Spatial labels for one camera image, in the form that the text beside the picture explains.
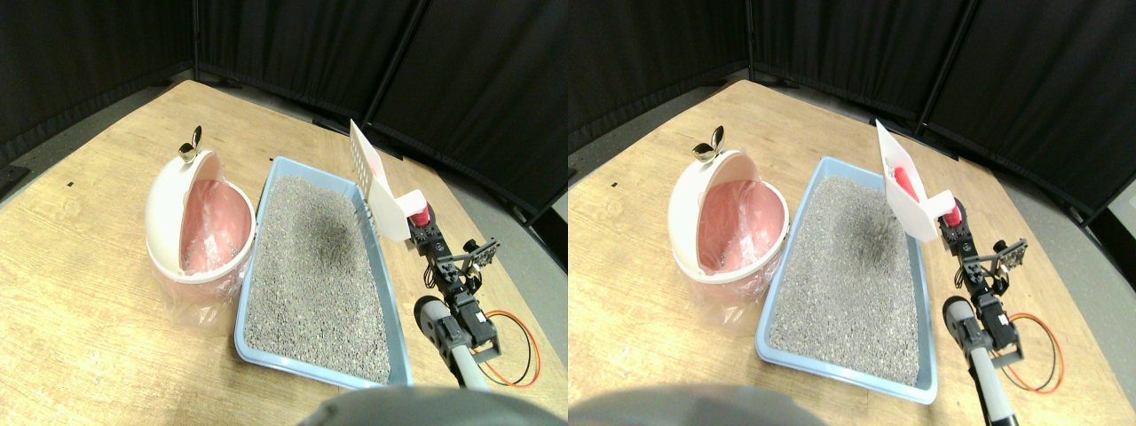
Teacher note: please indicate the black bracket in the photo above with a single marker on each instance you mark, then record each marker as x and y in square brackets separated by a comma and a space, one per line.
[484, 253]
[1013, 253]

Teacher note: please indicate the curtain stand foot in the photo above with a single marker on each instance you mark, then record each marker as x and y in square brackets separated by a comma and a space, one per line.
[885, 125]
[12, 182]
[333, 124]

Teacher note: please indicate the white bin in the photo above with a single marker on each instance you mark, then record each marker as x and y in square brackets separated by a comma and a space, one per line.
[169, 213]
[692, 213]

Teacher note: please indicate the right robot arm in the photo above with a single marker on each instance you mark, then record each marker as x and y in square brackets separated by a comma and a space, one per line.
[990, 319]
[461, 311]

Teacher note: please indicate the blue litter tray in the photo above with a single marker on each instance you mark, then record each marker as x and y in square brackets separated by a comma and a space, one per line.
[843, 293]
[311, 293]

